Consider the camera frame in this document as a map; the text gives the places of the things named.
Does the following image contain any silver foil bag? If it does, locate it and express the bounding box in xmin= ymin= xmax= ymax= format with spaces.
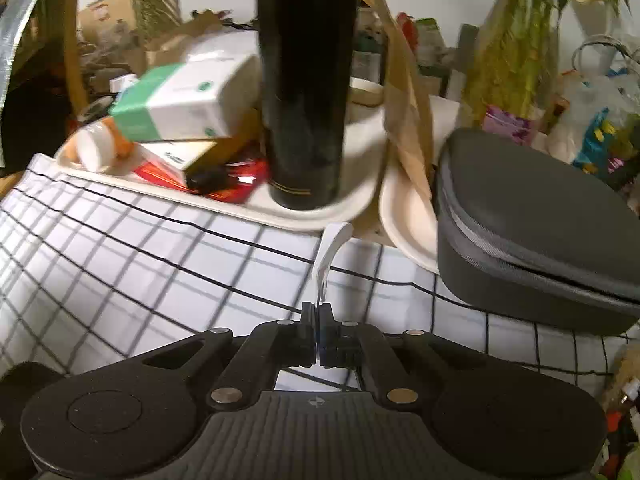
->
xmin=0 ymin=0 xmax=61 ymax=111

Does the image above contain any crumpled brown paper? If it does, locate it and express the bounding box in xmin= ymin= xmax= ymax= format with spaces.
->
xmin=145 ymin=7 xmax=261 ymax=61

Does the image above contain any purple floral packet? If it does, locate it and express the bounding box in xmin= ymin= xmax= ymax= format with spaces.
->
xmin=482 ymin=105 xmax=536 ymax=146

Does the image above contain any green white carton box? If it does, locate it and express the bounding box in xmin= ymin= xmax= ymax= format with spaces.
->
xmin=109 ymin=52 xmax=261 ymax=143

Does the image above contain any grey zip case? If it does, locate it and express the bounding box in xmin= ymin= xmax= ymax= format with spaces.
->
xmin=435 ymin=127 xmax=640 ymax=336

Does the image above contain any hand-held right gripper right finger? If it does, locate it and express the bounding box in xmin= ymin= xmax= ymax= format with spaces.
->
xmin=318 ymin=304 xmax=501 ymax=408

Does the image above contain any orange bottle white cap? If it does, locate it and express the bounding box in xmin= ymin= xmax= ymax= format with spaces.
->
xmin=75 ymin=117 xmax=136 ymax=171

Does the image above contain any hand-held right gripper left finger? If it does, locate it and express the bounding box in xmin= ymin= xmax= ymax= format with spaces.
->
xmin=135 ymin=303 xmax=317 ymax=408

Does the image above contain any white flat box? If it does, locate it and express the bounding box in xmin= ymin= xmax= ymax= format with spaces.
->
xmin=140 ymin=137 xmax=251 ymax=186

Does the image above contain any colourful printed plastic bag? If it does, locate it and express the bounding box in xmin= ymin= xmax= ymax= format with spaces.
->
xmin=547 ymin=67 xmax=640 ymax=186

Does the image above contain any red packet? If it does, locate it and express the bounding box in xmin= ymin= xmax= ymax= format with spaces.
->
xmin=134 ymin=157 xmax=271 ymax=204

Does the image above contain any black thermos bottle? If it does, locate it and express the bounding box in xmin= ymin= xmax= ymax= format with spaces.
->
xmin=255 ymin=0 xmax=362 ymax=211

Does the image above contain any white plastic packet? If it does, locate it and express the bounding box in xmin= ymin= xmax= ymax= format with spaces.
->
xmin=185 ymin=30 xmax=261 ymax=68

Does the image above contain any green white small carton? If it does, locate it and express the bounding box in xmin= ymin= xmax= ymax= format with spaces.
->
xmin=415 ymin=17 xmax=446 ymax=66

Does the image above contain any white spoon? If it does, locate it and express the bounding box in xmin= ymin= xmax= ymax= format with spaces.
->
xmin=311 ymin=222 xmax=353 ymax=311

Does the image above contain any cream oval tray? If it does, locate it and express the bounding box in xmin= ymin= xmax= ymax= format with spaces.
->
xmin=378 ymin=95 xmax=461 ymax=276
xmin=55 ymin=77 xmax=388 ymax=233

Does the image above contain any wooden rack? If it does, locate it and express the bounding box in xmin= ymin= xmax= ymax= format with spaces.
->
xmin=62 ymin=0 xmax=88 ymax=106

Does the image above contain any white black checked tablecloth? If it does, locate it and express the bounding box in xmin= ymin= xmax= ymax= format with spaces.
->
xmin=0 ymin=152 xmax=631 ymax=396

